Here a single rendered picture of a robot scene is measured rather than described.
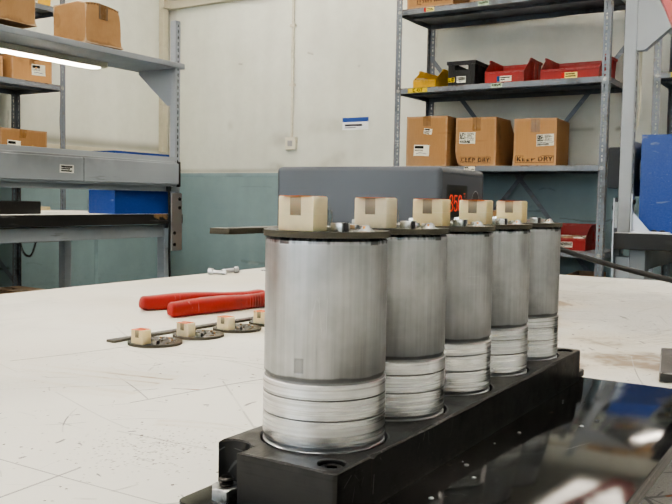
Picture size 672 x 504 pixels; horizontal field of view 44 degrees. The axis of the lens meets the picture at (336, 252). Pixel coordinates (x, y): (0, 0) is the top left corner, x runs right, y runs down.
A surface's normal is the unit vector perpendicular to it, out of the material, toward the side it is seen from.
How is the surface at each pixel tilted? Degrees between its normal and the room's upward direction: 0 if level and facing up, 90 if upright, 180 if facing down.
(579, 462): 0
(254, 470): 90
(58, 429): 0
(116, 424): 0
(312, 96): 90
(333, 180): 90
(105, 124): 90
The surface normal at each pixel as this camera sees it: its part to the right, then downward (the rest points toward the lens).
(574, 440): 0.02, -1.00
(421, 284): 0.43, 0.07
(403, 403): 0.18, 0.07
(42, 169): 0.85, 0.05
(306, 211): -0.53, 0.04
